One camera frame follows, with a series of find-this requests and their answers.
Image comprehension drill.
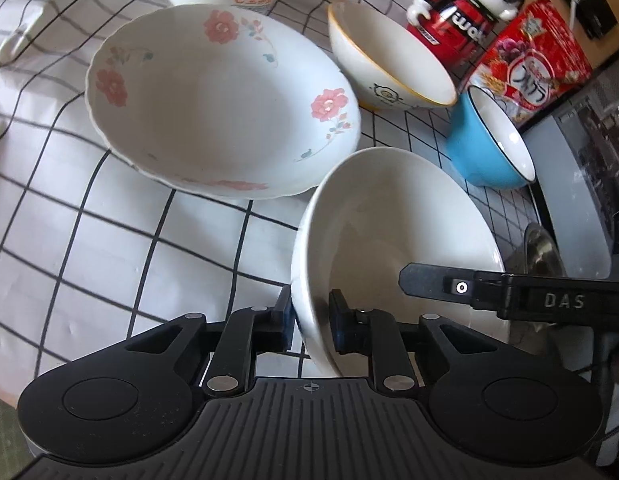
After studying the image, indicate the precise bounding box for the stainless steel bowl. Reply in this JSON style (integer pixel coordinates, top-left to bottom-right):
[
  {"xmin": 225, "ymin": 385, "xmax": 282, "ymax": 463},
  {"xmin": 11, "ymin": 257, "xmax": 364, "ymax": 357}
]
[{"xmin": 505, "ymin": 222, "xmax": 567, "ymax": 356}]

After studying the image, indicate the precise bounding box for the red black panda figurine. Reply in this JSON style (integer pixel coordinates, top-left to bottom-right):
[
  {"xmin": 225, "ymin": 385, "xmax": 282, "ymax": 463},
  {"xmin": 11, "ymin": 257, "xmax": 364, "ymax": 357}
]
[{"xmin": 407, "ymin": 0, "xmax": 524, "ymax": 70}]

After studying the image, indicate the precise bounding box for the plain white ceramic bowl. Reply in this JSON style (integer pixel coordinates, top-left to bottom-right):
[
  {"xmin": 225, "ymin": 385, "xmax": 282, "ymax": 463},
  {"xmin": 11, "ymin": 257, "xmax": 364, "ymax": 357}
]
[{"xmin": 291, "ymin": 148, "xmax": 510, "ymax": 377}]

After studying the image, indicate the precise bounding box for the white microwave oven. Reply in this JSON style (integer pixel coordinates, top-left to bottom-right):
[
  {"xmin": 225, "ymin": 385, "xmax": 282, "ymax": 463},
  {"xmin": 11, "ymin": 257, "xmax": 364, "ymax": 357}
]
[{"xmin": 523, "ymin": 54, "xmax": 619, "ymax": 280}]

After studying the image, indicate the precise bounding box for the gold rimmed cartoon bowl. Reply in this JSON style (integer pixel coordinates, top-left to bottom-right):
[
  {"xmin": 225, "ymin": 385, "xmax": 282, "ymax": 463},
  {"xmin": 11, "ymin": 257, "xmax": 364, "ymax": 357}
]
[{"xmin": 328, "ymin": 1, "xmax": 458, "ymax": 110}]

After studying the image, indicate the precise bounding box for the large floral white bowl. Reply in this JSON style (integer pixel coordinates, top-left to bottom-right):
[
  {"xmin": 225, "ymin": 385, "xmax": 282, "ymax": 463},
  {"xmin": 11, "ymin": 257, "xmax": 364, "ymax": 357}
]
[{"xmin": 86, "ymin": 4, "xmax": 361, "ymax": 200}]

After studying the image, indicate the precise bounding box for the blue ceramic bowl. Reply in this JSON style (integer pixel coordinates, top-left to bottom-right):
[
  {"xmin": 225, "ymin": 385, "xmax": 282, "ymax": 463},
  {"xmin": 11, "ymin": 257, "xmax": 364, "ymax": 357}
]
[{"xmin": 447, "ymin": 84, "xmax": 536, "ymax": 190}]

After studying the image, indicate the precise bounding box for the red cereal bag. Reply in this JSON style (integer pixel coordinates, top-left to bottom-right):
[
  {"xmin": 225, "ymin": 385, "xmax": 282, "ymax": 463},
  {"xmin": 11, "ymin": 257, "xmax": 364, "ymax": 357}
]
[{"xmin": 463, "ymin": 0, "xmax": 593, "ymax": 126}]

